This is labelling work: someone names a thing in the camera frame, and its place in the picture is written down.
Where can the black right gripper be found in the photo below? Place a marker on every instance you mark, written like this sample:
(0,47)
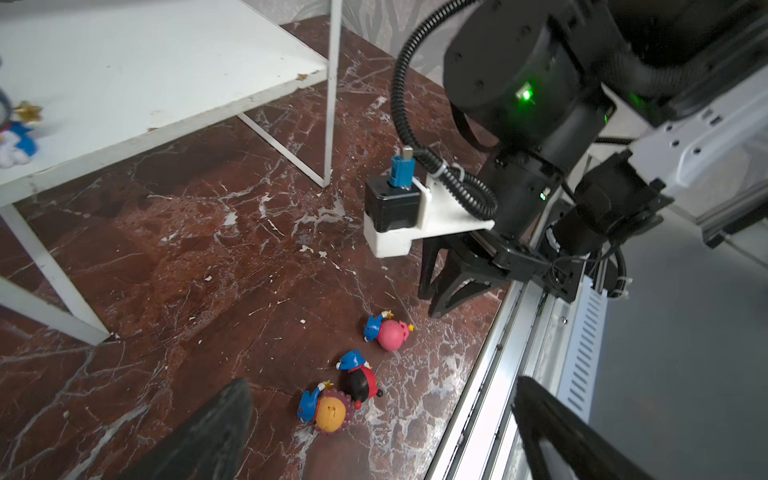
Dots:
(451,276)

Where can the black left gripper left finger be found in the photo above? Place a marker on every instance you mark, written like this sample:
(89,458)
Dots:
(208,445)

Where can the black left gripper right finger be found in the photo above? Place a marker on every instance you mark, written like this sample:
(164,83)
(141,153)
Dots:
(558,444)

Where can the pink red blue toy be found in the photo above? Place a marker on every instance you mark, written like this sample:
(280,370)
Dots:
(389,333)

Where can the grey blue penguin toy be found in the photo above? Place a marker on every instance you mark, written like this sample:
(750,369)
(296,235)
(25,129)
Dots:
(17,146)

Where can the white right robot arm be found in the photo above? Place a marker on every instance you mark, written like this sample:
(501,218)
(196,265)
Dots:
(588,113)

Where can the white two-tier shelf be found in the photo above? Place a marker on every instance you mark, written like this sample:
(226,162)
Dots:
(108,80)

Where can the orange blue round toy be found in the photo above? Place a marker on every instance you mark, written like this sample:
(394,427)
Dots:
(329,410)

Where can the red black blue toy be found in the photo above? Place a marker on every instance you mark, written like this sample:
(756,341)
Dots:
(358,379)

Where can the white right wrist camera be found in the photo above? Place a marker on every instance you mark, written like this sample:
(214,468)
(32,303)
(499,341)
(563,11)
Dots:
(400,209)

